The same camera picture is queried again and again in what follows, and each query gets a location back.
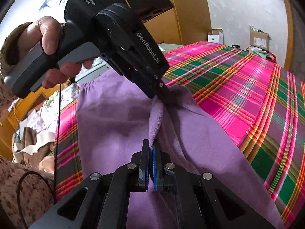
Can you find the wooden wardrobe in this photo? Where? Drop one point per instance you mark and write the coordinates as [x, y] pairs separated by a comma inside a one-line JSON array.
[[188, 22]]

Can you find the pink plaid bed sheet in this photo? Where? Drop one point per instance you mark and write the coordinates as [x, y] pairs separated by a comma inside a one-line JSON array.
[[257, 103]]

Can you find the brown cardboard box with label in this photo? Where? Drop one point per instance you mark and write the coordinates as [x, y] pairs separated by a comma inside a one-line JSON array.
[[259, 39]]

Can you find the white small box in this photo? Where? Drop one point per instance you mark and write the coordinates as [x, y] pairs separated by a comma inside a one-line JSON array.
[[216, 36]]

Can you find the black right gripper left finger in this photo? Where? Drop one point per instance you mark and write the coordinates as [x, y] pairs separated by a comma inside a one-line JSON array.
[[141, 159]]

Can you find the white cabinet with clutter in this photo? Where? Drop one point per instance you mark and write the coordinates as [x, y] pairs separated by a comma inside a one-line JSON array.
[[99, 66]]

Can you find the person's left hand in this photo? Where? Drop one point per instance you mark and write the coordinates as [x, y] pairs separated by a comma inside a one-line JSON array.
[[48, 31]]

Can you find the purple fleece pants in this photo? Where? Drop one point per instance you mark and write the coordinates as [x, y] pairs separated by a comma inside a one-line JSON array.
[[114, 117]]

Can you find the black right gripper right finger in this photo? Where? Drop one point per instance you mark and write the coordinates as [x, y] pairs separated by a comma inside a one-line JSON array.
[[162, 182]]

